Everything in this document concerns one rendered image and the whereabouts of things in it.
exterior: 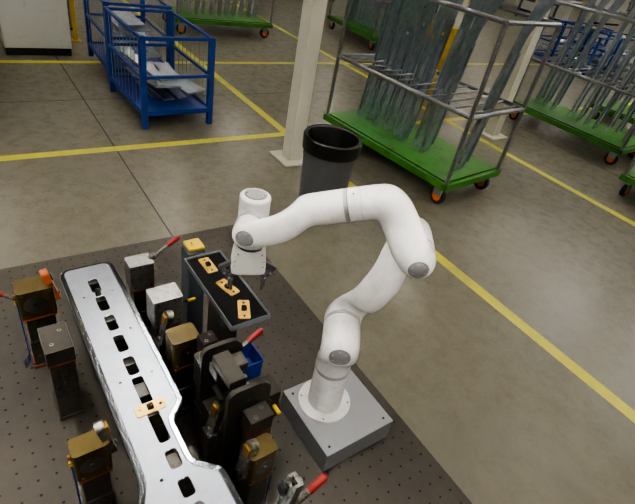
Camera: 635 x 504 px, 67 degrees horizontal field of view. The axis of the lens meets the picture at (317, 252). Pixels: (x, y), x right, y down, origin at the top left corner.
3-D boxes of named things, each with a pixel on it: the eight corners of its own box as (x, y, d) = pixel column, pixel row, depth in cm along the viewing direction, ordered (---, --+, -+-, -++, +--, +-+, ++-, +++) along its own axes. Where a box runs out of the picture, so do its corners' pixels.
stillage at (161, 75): (109, 90, 586) (102, 5, 531) (172, 88, 629) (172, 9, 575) (143, 129, 513) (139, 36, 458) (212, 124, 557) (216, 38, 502)
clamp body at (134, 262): (129, 326, 198) (123, 257, 177) (157, 318, 205) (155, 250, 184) (134, 338, 194) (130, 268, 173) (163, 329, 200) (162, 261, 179)
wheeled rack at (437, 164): (319, 134, 587) (349, -29, 485) (375, 126, 646) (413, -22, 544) (438, 210, 480) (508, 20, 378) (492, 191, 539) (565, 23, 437)
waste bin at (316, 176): (281, 199, 443) (292, 125, 401) (325, 192, 470) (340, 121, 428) (310, 228, 412) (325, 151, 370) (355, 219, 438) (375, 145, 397)
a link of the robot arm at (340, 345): (350, 356, 167) (364, 306, 154) (348, 400, 152) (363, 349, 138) (316, 350, 167) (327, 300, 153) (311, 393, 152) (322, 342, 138)
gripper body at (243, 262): (267, 234, 140) (263, 264, 146) (231, 232, 137) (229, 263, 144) (269, 249, 134) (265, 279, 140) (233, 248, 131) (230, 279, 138)
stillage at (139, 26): (88, 55, 678) (80, -21, 624) (145, 56, 720) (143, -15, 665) (109, 84, 602) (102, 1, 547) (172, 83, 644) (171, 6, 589)
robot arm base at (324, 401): (325, 371, 184) (333, 338, 173) (360, 405, 174) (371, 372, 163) (287, 395, 173) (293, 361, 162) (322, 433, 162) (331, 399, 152)
